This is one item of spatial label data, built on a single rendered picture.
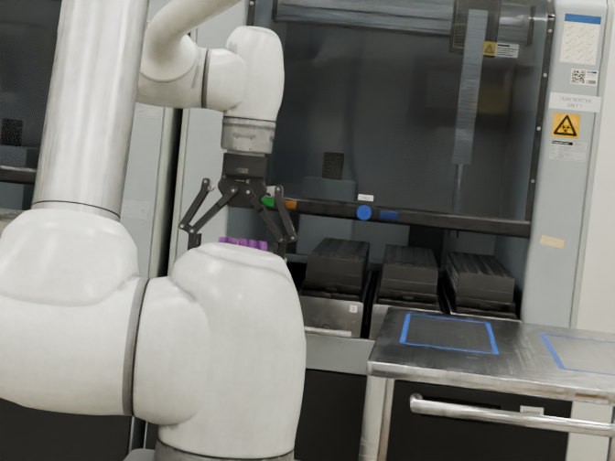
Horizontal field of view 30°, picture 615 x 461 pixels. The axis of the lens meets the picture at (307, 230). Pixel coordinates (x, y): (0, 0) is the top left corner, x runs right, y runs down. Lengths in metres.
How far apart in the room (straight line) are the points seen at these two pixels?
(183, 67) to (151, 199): 0.55
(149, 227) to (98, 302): 1.15
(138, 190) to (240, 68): 0.56
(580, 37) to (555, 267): 0.46
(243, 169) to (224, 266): 0.71
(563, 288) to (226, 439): 1.25
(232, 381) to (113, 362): 0.13
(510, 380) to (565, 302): 0.84
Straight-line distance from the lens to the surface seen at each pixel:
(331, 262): 2.32
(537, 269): 2.35
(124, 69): 1.35
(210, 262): 1.23
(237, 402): 1.22
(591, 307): 3.50
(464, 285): 2.32
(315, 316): 2.26
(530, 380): 1.54
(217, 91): 1.91
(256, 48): 1.91
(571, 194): 2.35
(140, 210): 2.38
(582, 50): 2.36
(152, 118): 2.37
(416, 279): 2.32
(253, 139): 1.91
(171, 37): 1.81
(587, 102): 2.35
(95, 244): 1.25
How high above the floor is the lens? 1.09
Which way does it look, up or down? 4 degrees down
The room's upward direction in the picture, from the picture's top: 6 degrees clockwise
